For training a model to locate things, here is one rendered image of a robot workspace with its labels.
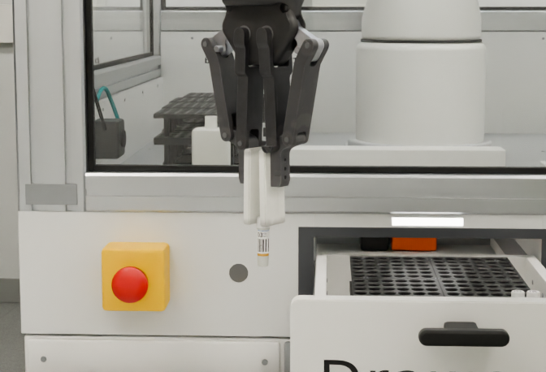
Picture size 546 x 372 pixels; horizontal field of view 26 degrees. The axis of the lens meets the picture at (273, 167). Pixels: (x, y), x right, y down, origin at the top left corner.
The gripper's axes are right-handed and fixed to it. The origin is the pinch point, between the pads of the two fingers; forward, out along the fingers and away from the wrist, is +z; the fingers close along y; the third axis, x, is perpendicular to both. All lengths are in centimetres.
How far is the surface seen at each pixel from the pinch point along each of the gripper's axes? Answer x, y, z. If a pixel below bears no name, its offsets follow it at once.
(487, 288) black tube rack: 19.0, 13.3, 11.5
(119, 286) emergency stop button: 5.4, -24.1, 13.8
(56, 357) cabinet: 6.4, -35.6, 24.1
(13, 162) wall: 227, -300, 42
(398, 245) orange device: 60, -21, 18
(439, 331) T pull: -1.4, 19.2, 10.4
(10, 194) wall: 226, -301, 56
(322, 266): 20.2, -7.3, 12.0
